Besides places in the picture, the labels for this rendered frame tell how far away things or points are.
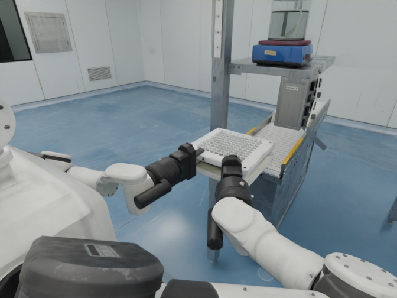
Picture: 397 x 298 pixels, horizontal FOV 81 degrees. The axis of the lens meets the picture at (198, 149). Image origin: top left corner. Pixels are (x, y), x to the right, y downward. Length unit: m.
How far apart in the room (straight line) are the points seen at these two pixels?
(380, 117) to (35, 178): 4.29
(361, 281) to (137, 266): 0.22
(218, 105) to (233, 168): 0.47
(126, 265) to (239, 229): 0.30
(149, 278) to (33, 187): 0.19
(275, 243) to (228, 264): 1.30
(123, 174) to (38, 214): 0.35
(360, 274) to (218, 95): 0.85
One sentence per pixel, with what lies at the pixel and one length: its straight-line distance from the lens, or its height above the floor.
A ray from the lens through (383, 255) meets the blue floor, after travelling 2.15.
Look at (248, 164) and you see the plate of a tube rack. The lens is 0.72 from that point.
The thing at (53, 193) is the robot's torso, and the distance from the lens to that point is 0.30.
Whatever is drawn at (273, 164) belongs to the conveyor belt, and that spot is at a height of 0.80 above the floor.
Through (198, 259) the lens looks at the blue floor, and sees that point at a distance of 1.72.
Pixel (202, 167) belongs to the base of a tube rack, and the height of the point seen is 0.96.
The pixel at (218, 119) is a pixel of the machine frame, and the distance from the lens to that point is 1.06.
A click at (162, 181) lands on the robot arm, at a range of 0.62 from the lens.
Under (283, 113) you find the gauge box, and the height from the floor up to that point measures 1.07.
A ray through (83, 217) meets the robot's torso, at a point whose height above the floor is 1.19.
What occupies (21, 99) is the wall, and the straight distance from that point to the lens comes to 5.65.
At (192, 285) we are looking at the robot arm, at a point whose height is 1.18.
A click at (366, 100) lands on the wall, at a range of 4.33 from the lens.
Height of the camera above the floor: 1.37
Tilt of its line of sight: 27 degrees down
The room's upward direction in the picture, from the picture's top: straight up
